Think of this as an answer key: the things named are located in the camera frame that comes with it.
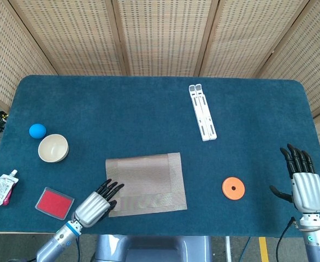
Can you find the orange disc with hole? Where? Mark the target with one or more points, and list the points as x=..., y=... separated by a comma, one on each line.
x=228, y=193

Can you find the blue carpet table cover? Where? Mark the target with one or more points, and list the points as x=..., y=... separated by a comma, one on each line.
x=149, y=109

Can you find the cream white bowl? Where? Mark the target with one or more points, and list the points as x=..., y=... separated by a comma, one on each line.
x=53, y=148

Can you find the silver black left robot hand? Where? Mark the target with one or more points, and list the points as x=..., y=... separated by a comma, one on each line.
x=93, y=208

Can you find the white folding stand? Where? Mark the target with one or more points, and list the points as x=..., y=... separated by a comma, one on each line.
x=206, y=120

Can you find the blue-grey robot torso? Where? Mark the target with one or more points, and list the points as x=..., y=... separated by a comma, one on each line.
x=154, y=248

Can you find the blue ball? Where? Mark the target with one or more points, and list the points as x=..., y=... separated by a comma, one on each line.
x=37, y=131

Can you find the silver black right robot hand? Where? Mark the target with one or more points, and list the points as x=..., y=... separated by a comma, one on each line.
x=308, y=192

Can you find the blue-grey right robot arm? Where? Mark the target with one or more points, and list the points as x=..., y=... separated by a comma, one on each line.
x=318, y=245

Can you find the beige woven placemat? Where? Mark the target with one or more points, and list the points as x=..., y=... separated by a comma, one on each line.
x=149, y=177

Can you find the red pad in clear case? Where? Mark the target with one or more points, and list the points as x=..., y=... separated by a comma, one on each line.
x=54, y=203

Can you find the woven bamboo folding screen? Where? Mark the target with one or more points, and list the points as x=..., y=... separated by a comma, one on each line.
x=162, y=35

